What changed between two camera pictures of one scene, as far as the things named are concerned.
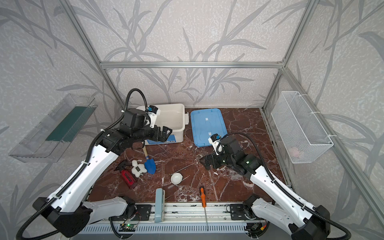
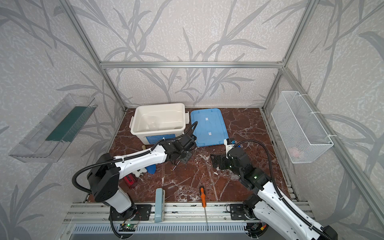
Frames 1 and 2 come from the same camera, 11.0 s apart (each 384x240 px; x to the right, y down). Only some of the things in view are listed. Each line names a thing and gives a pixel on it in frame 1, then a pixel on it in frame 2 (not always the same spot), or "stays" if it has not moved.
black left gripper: (159, 133) → (182, 154)
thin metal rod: (184, 168) → (176, 165)
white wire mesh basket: (303, 135) stays
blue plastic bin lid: (205, 122) stays
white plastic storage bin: (174, 117) stays
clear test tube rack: (235, 176) stays
